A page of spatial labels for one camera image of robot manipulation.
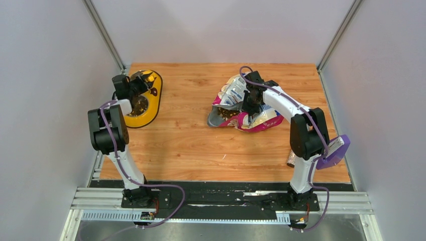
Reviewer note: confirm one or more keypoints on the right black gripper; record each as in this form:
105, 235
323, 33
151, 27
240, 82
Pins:
249, 110

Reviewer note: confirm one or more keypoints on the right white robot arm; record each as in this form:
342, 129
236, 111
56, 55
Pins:
309, 137

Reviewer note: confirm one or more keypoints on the yellow plastic scoop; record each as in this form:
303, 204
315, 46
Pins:
150, 77

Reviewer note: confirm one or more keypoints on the yellow double pet bowl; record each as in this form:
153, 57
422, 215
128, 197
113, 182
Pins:
145, 107

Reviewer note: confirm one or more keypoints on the pink pet food bag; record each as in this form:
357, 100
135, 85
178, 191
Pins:
227, 110

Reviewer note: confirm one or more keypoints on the aluminium frame rail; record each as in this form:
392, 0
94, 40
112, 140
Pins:
100, 205

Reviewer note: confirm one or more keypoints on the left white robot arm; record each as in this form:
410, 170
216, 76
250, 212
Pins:
109, 133

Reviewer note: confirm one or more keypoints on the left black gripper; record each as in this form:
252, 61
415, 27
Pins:
140, 83

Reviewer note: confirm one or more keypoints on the glitter cylinder tube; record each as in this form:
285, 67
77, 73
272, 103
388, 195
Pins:
291, 159

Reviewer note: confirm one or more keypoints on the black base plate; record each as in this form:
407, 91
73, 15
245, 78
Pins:
222, 200

